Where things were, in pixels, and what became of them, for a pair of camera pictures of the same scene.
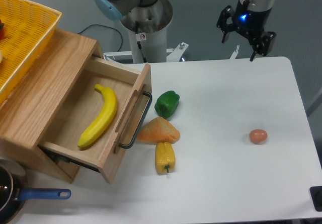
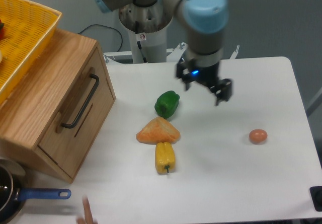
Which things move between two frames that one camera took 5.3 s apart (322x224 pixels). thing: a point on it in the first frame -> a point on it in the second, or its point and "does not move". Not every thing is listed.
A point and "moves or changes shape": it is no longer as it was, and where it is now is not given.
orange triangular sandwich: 159,130 does not move
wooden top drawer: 84,107 moves or changes shape
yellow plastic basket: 28,28 does not move
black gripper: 249,24 -> 206,75
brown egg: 258,136 does not move
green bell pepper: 167,103 does not move
